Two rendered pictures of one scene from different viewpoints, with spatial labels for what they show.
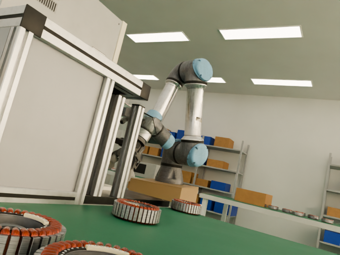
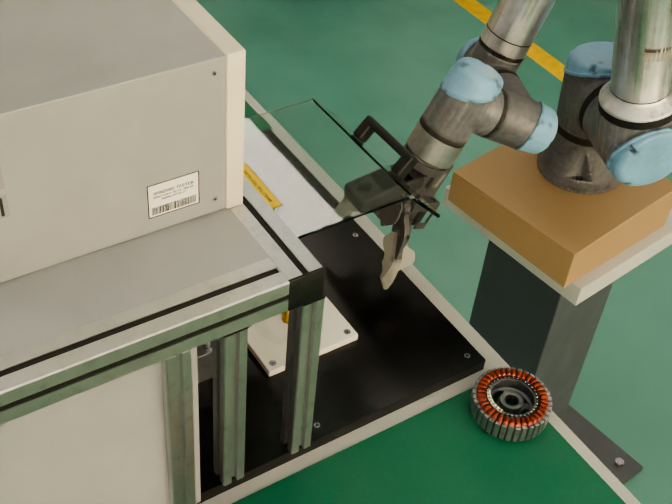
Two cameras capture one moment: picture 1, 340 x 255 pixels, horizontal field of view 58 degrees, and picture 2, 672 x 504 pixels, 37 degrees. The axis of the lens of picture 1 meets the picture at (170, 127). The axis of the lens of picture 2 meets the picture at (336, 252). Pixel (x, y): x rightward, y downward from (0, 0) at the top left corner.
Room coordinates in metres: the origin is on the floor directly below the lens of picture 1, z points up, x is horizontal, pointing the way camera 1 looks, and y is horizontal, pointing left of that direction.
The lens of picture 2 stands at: (0.19, -0.23, 1.87)
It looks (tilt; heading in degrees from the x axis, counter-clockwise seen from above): 42 degrees down; 23
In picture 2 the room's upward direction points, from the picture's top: 6 degrees clockwise
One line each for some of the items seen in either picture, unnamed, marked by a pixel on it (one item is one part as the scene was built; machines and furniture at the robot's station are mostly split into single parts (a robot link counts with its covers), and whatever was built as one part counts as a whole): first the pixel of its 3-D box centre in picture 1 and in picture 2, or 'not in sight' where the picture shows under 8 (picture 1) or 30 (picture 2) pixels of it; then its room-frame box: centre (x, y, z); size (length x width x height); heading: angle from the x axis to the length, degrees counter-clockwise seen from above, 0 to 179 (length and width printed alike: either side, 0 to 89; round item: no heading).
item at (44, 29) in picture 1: (18, 62); (19, 168); (0.90, 0.49, 1.09); 0.68 x 0.44 x 0.05; 59
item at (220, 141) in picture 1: (223, 143); not in sight; (7.45, -1.38, 1.90); 0.40 x 0.36 x 0.24; 151
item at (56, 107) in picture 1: (51, 127); (73, 484); (0.66, 0.25, 0.91); 0.28 x 0.03 x 0.32; 149
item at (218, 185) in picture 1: (220, 186); not in sight; (7.38, -1.48, 0.87); 0.42 x 0.36 x 0.19; 151
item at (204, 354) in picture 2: not in sight; (200, 347); (0.99, 0.29, 0.80); 0.08 x 0.05 x 0.06; 59
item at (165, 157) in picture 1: (174, 151); (600, 87); (1.64, -0.05, 0.99); 0.13 x 0.12 x 0.14; 39
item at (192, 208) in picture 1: (186, 206); (510, 403); (1.14, -0.12, 0.77); 0.11 x 0.11 x 0.04
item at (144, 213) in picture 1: (136, 211); not in sight; (0.73, 0.03, 0.77); 0.11 x 0.11 x 0.04
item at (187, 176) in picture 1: (187, 177); not in sight; (7.84, -0.72, 0.92); 0.40 x 0.36 x 0.27; 147
